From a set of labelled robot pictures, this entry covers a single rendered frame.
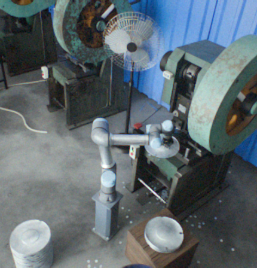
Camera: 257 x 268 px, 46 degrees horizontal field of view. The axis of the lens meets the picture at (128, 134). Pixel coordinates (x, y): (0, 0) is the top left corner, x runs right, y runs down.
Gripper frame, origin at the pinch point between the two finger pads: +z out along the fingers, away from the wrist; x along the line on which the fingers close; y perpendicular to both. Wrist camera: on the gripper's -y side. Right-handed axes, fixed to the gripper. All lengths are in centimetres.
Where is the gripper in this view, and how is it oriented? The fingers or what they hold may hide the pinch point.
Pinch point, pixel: (167, 145)
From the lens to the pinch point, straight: 246.0
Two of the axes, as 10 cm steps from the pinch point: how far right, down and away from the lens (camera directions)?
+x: 9.1, 3.0, -2.8
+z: 0.9, 5.2, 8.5
